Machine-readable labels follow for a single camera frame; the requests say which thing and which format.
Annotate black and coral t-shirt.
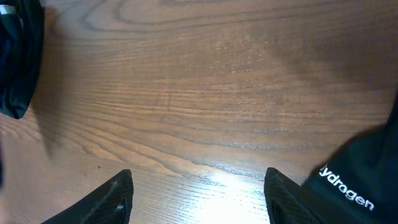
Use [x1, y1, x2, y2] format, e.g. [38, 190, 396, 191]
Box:
[303, 105, 397, 223]

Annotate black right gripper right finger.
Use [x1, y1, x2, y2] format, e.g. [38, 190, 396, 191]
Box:
[263, 167, 330, 224]

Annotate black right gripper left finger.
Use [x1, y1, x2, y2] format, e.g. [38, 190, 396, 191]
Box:
[42, 169, 134, 224]

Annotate blue shorts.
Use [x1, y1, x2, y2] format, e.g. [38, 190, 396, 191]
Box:
[1, 0, 45, 119]

